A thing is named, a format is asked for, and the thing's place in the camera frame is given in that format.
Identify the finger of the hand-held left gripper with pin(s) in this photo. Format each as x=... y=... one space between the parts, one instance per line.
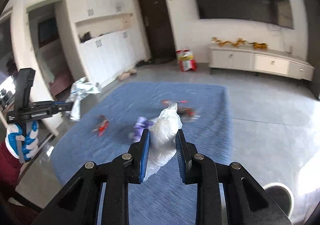
x=63 y=106

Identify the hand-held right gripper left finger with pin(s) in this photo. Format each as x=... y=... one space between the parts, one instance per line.
x=145 y=157

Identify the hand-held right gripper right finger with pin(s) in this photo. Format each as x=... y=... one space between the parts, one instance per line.
x=180 y=157

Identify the blue white snack wrapper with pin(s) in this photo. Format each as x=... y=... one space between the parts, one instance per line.
x=80 y=92

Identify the white plastic bag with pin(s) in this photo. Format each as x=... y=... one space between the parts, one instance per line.
x=165 y=129

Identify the white rimmed trash bin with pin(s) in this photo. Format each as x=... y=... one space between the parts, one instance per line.
x=280 y=197

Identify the person's left forearm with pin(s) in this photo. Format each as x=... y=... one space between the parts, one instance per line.
x=8 y=170

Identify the person's left hand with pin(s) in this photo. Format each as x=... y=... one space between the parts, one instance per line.
x=30 y=142

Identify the purple wrapper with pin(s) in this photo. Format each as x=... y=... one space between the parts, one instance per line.
x=141 y=126

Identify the red brown snack packet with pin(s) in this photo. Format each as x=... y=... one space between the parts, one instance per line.
x=102 y=127

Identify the red snack wrapper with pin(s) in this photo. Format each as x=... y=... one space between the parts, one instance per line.
x=186 y=112

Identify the blue fluffy mat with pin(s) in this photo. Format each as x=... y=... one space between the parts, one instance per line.
x=207 y=119

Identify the beige slipper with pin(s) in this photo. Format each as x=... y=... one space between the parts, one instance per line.
x=124 y=76
x=132 y=71

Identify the black bag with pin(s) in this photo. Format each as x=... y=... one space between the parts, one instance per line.
x=85 y=37

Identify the dark shoe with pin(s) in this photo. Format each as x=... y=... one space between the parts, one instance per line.
x=140 y=63
x=148 y=61

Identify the red white shopping bag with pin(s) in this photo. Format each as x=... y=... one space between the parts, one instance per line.
x=186 y=61

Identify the golden dragon figurine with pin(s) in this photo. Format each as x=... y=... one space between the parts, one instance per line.
x=228 y=42

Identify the white television stand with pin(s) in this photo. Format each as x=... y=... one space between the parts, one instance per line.
x=262 y=62

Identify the dark brown door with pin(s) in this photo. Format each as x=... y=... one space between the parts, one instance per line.
x=156 y=19

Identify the golden tiger figurine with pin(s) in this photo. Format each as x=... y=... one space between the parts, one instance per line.
x=260 y=46

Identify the silver grey refrigerator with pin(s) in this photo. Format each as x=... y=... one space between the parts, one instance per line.
x=311 y=39

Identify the white wall cabinet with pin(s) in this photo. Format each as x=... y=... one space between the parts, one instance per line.
x=107 y=52

